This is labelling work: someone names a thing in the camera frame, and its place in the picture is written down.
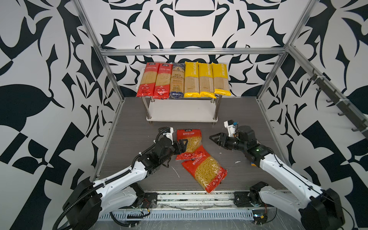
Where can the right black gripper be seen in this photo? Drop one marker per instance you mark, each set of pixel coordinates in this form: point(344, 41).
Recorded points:
point(222, 135)

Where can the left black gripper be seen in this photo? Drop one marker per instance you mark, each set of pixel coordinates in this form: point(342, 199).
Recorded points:
point(181, 147)

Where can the red fusilli bag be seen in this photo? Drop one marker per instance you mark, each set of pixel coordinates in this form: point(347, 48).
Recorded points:
point(194, 147)
point(206, 171)

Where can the yellow pastatime spaghetti package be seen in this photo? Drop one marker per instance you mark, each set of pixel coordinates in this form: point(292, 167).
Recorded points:
point(191, 80)

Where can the orange blue spaghetti package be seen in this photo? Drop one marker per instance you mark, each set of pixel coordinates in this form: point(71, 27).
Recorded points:
point(177, 84)

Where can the small yellow pasta package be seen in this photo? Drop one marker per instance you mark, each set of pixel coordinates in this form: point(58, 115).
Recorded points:
point(220, 79)

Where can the red spaghetti package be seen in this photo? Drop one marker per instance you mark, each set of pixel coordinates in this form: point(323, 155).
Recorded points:
point(148, 81)
point(162, 85)

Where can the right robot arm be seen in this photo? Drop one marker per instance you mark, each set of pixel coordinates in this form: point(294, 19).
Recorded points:
point(314, 207)

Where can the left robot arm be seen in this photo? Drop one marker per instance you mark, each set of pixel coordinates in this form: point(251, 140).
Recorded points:
point(90, 200)

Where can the white two-tier shelf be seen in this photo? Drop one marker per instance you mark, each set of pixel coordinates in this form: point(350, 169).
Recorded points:
point(197, 110)

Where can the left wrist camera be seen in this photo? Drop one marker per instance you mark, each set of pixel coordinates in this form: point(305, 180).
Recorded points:
point(169, 133)

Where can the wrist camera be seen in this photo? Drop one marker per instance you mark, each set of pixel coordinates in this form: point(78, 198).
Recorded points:
point(169, 133)
point(231, 127)

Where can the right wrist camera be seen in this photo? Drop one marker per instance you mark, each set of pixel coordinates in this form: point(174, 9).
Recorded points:
point(231, 127)

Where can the aluminium front rail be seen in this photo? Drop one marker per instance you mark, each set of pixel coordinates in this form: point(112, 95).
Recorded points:
point(201, 198)

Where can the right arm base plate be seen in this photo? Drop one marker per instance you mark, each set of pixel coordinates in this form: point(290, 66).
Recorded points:
point(242, 199)

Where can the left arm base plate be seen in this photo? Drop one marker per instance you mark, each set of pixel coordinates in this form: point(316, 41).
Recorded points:
point(146, 200)

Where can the white cable duct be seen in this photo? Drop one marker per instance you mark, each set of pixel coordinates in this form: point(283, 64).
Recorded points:
point(163, 215)

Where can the aluminium cage frame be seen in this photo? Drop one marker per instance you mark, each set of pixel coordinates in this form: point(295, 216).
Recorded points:
point(270, 49)

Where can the wall hook rail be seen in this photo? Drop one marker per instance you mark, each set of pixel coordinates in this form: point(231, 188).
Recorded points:
point(346, 106)

